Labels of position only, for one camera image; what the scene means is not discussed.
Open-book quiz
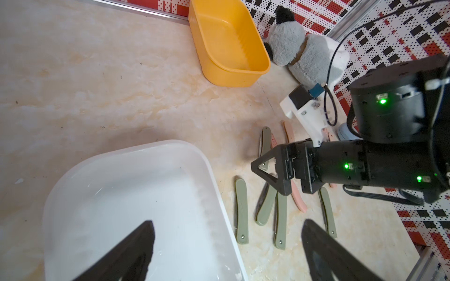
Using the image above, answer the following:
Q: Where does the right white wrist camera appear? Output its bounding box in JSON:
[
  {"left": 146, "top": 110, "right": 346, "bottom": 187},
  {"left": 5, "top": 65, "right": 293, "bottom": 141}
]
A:
[{"left": 280, "top": 85, "right": 337, "bottom": 151}]

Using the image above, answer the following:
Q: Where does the grey plush dog toy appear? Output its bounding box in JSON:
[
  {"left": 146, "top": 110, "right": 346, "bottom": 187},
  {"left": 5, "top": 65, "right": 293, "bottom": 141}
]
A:
[{"left": 264, "top": 6, "right": 350, "bottom": 90}]

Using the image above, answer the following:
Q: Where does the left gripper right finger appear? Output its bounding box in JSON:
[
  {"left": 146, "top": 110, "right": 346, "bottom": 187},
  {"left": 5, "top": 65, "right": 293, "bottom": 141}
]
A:
[{"left": 301, "top": 219, "right": 381, "bottom": 281}]

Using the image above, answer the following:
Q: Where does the white storage box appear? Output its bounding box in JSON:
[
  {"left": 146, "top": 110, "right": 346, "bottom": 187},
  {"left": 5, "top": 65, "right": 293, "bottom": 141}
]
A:
[{"left": 42, "top": 140, "right": 247, "bottom": 281}]

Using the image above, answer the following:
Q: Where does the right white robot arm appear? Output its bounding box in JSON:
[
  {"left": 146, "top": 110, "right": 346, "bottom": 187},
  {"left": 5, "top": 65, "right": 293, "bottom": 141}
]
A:
[{"left": 251, "top": 54, "right": 450, "bottom": 206}]

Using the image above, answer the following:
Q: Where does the yellow storage box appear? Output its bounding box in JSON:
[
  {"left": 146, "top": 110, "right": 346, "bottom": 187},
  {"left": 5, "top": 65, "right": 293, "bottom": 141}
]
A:
[{"left": 188, "top": 0, "right": 271, "bottom": 87}]

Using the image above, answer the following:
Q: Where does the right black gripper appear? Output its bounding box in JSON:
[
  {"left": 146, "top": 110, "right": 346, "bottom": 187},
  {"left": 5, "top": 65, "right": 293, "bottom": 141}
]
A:
[{"left": 251, "top": 140, "right": 369, "bottom": 196}]

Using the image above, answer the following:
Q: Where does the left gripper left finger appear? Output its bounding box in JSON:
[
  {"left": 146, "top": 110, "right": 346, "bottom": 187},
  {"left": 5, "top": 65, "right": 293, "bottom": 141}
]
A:
[{"left": 76, "top": 220, "right": 155, "bottom": 281}]

